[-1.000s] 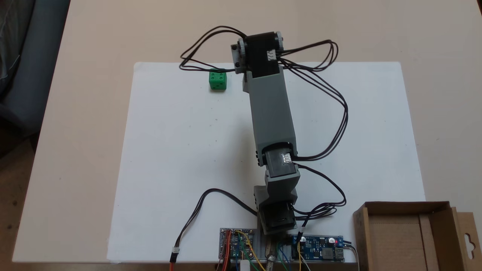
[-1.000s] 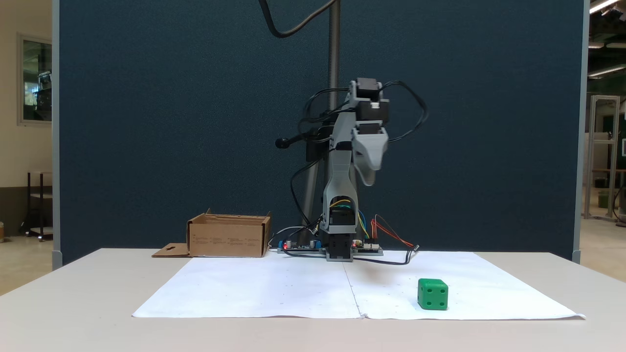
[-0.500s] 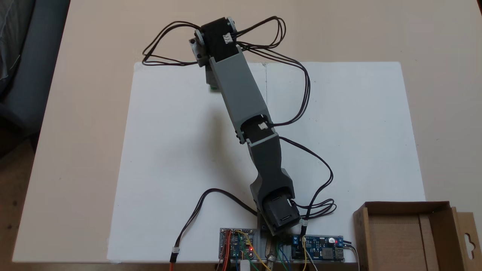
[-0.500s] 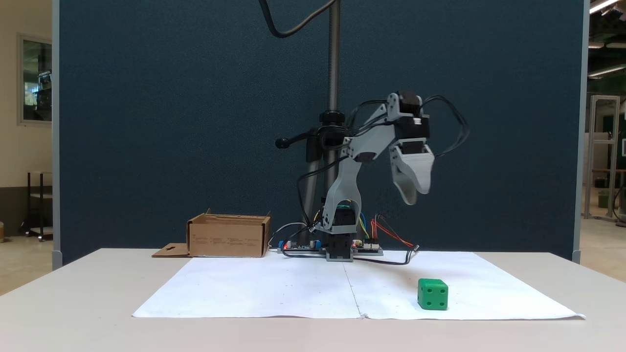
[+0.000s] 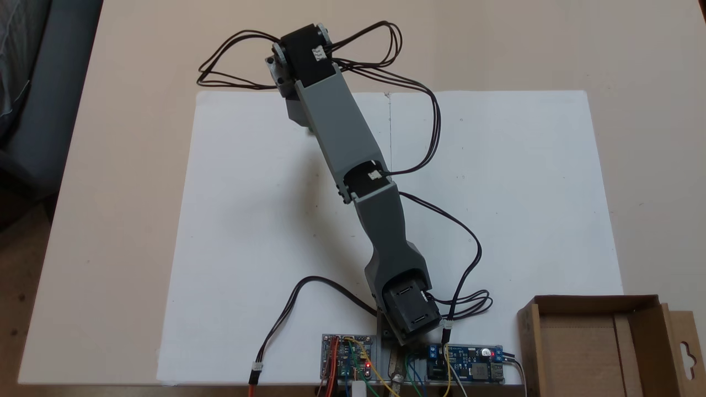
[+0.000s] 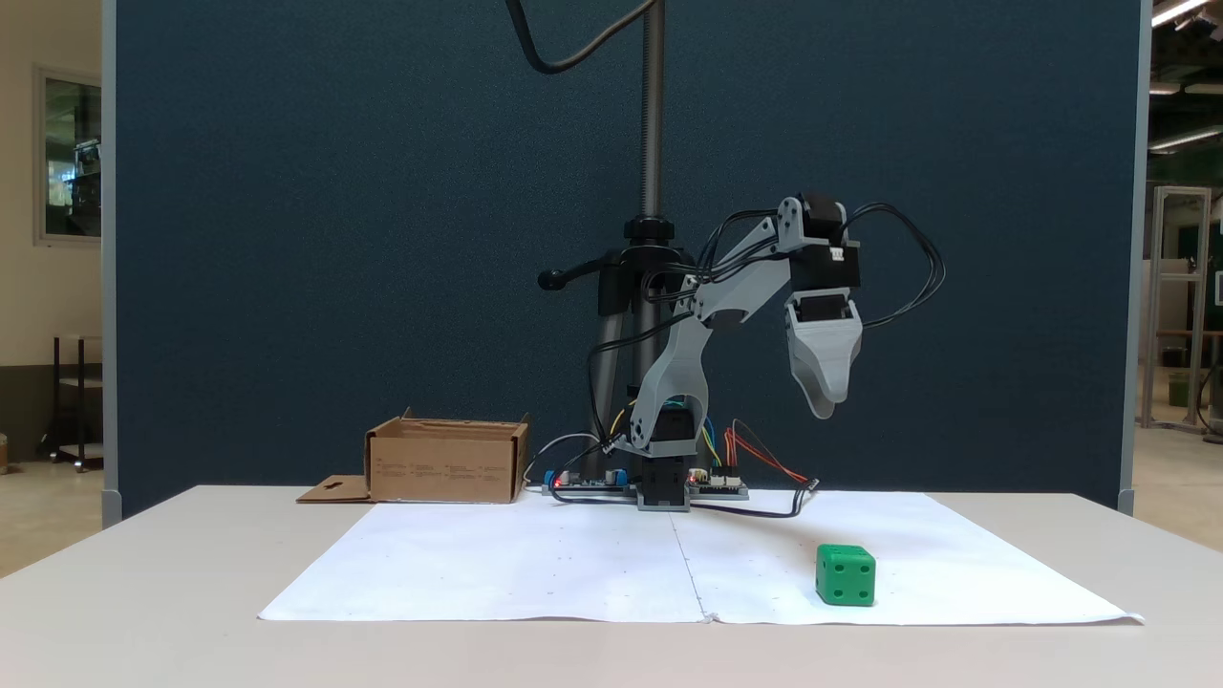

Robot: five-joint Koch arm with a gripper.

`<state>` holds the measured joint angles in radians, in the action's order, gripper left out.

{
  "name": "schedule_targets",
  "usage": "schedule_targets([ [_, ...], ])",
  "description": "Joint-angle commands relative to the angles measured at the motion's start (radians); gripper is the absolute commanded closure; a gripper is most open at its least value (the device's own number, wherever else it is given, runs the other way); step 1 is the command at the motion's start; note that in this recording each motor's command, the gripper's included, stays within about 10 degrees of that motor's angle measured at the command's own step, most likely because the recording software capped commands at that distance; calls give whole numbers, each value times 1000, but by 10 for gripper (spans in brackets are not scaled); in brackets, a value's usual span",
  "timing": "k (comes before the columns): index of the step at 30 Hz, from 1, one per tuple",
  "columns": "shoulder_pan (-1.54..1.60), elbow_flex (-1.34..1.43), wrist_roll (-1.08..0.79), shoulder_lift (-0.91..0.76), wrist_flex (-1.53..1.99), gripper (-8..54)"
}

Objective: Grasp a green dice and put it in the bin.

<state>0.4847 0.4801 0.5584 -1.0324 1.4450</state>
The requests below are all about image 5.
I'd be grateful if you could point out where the white paper sheet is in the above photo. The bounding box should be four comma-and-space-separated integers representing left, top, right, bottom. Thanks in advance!
156, 91, 395, 385
389, 90, 625, 387

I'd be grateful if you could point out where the blue motor controller board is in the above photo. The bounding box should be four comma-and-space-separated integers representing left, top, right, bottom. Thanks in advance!
322, 334, 377, 381

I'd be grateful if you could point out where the dark grey upholstered seat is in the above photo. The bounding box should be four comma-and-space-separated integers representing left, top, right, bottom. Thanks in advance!
0, 0, 104, 221

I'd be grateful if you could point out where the metal table clamp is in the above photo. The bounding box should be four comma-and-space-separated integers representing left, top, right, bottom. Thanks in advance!
388, 348, 405, 397

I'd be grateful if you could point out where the blue power converter board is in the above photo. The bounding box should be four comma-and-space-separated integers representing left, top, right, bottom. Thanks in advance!
427, 343, 505, 384

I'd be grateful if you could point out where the brown cardboard box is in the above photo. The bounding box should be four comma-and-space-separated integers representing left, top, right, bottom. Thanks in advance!
517, 294, 706, 397

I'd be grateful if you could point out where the orange red wire pair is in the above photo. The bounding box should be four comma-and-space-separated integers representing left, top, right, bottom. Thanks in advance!
247, 337, 340, 397

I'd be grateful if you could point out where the black cable with white plug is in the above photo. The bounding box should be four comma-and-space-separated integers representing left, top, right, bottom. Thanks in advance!
247, 275, 382, 397

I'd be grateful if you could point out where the yellow jumper wire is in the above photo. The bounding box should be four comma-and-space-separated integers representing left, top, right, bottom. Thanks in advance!
343, 337, 402, 397
443, 345, 454, 397

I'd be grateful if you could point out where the light grey cable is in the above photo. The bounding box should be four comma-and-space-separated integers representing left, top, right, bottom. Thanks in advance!
499, 353, 529, 397

